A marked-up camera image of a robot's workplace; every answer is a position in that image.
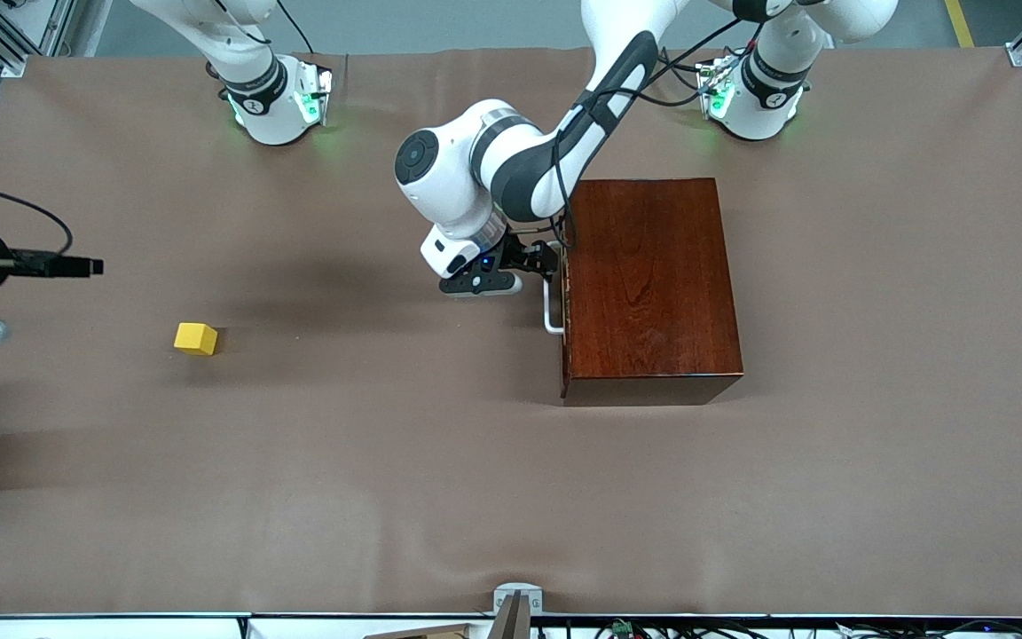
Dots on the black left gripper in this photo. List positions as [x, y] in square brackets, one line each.
[524, 255]

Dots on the yellow cube block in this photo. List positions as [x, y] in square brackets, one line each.
[196, 338]

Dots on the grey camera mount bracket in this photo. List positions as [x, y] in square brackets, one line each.
[517, 599]

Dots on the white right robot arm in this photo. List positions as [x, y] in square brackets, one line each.
[271, 106]

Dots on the brown table cloth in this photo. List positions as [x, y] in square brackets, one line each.
[298, 488]

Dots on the dark brown wooden cabinet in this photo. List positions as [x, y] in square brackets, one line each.
[653, 284]

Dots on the light wood drawer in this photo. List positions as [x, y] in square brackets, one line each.
[549, 306]

